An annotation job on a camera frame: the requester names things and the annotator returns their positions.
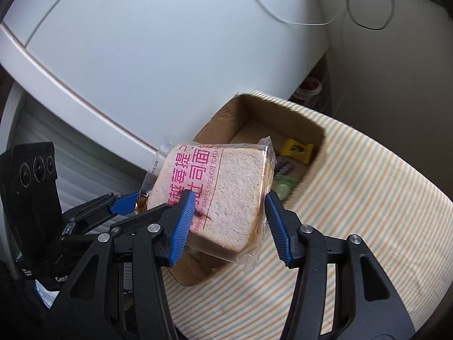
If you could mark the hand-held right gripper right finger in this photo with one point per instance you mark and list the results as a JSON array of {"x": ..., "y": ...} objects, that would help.
[{"x": 278, "y": 230}]

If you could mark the brown cardboard box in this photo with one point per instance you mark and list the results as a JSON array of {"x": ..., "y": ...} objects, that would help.
[{"x": 230, "y": 120}]

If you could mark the yellow snack packet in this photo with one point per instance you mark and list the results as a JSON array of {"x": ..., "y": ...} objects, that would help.
[{"x": 296, "y": 148}]

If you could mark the white ribbed radiator panel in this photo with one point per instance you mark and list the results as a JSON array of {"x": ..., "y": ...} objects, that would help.
[{"x": 70, "y": 159}]

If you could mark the light green snack packet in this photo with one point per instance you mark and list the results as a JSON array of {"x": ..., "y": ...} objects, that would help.
[{"x": 285, "y": 187}]

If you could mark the black snack packet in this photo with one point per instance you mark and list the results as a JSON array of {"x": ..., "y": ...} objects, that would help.
[{"x": 283, "y": 165}]

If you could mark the white wardrobe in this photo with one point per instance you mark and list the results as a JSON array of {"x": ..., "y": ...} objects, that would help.
[{"x": 159, "y": 42}]

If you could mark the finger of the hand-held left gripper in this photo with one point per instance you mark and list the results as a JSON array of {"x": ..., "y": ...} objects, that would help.
[
  {"x": 141, "y": 216},
  {"x": 124, "y": 203}
]

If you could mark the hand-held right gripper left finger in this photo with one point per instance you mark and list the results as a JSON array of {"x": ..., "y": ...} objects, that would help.
[{"x": 182, "y": 230}]

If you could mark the red white round object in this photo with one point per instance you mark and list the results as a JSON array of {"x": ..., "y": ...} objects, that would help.
[{"x": 309, "y": 86}]

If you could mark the bagged sliced bread loaf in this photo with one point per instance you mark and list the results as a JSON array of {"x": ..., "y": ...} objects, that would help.
[{"x": 230, "y": 191}]

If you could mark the striped beige tablecloth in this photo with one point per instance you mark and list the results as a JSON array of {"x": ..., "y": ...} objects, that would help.
[{"x": 354, "y": 202}]

